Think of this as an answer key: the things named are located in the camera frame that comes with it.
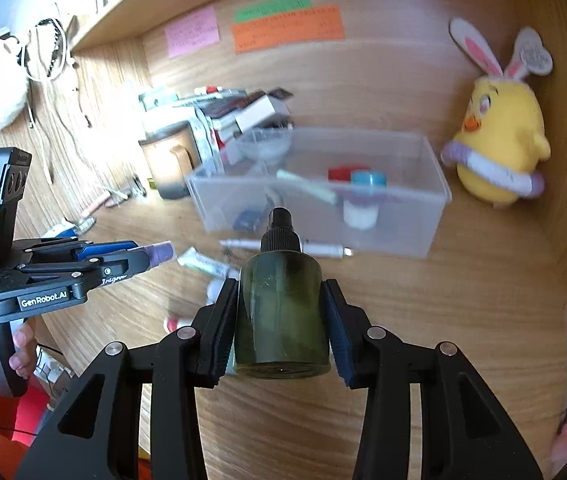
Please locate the green paper note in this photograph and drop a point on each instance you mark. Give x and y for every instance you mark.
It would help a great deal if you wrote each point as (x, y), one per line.
(265, 8)

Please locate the dark green spray bottle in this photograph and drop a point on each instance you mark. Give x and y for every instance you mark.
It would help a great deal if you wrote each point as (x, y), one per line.
(279, 326)

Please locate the purple small bottle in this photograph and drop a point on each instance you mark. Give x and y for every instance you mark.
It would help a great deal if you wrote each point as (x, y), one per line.
(160, 253)

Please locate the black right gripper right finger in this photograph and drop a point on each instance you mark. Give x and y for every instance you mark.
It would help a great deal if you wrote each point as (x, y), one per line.
(466, 432)

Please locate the orange paper note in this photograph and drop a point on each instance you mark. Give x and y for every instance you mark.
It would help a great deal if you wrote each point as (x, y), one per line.
(318, 23)

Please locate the red tea box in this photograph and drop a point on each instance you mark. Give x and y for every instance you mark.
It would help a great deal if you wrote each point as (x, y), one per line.
(344, 173)

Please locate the clear plastic storage bin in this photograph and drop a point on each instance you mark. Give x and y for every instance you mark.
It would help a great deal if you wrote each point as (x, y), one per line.
(367, 190)

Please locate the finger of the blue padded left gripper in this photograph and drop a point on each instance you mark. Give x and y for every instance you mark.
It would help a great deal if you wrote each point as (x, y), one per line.
(98, 249)

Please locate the pale green tube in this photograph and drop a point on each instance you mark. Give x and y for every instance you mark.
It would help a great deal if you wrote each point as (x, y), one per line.
(317, 190)

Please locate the red white marker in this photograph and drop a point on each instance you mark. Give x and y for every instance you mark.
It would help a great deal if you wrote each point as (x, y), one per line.
(202, 91)

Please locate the brown mug with lid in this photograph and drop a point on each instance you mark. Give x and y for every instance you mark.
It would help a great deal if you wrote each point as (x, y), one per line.
(171, 154)

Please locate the silver pen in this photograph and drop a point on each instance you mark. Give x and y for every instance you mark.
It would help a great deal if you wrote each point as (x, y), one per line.
(316, 250)

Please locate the bowl of beads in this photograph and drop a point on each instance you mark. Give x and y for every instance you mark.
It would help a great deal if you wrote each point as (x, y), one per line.
(265, 144)

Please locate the person left hand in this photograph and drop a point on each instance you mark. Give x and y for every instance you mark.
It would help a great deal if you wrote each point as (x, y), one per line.
(23, 362)

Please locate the yellow chick plush toy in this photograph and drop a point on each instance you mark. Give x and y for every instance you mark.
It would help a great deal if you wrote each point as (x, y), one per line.
(502, 135)

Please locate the white small cardboard box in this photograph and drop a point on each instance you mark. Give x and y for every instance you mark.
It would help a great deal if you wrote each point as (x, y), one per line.
(265, 111)

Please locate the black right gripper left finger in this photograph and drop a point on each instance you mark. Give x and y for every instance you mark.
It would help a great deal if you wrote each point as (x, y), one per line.
(94, 432)

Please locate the stack of books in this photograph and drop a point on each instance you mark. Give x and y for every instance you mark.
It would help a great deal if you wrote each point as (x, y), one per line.
(205, 114)

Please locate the pink paper note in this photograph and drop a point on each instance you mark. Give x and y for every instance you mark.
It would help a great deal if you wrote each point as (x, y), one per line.
(195, 31)

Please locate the white ointment tube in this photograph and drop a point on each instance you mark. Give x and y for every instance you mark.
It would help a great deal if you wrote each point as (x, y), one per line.
(193, 259)

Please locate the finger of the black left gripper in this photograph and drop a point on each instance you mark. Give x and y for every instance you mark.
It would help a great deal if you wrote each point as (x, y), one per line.
(108, 267)

